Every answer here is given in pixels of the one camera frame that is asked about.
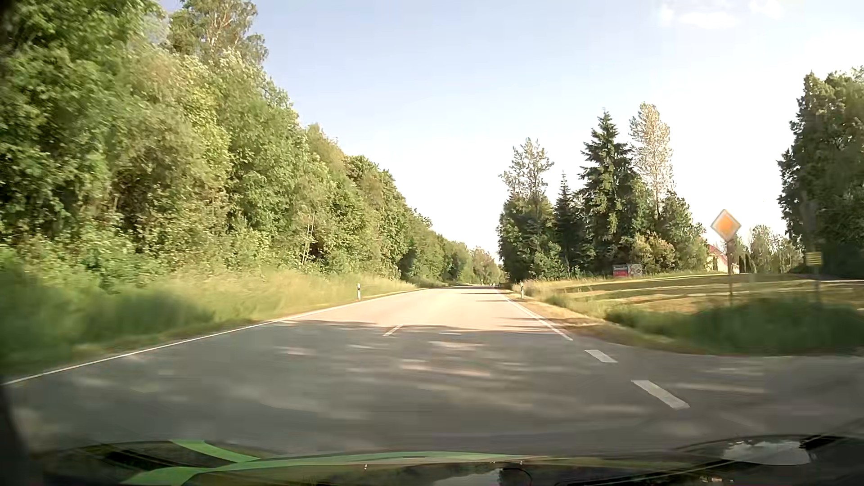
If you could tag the mown grass field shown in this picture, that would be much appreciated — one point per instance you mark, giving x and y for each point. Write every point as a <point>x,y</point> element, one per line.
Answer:
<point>709,314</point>

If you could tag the group of tall conifers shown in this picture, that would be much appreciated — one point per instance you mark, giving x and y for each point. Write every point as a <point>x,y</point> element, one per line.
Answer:
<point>601,216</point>

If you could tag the small yellow sign on post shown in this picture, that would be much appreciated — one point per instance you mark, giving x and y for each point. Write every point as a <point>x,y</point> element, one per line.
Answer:
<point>814,259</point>

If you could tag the car's own bonnet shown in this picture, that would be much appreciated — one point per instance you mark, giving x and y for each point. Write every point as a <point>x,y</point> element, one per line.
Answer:
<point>432,469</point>

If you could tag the building with red roof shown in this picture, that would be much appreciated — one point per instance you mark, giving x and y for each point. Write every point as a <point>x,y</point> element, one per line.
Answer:
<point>717,260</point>

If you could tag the tall grass verge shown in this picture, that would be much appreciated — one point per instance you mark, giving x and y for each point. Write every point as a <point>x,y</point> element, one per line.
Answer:
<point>135,310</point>

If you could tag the road markings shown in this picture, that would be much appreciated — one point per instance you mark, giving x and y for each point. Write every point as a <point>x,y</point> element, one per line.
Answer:
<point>660,393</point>

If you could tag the grey asphalt road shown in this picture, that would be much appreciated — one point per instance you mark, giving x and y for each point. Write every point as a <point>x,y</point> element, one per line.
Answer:
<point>432,378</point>

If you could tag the large dark green tree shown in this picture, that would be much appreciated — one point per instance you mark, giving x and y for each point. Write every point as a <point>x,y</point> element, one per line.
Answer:
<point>827,169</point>

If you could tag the yellow diamond road sign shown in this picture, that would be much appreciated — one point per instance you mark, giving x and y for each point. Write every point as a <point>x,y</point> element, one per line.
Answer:
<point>726,226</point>

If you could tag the red and white billboard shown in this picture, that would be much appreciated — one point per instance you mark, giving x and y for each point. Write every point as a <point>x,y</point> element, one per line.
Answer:
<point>626,271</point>

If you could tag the wood of green trees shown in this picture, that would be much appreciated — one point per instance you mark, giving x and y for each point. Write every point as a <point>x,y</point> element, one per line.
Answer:
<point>169,148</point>

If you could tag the row of small trees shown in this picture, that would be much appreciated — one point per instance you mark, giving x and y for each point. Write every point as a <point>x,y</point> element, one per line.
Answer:
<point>769,251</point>

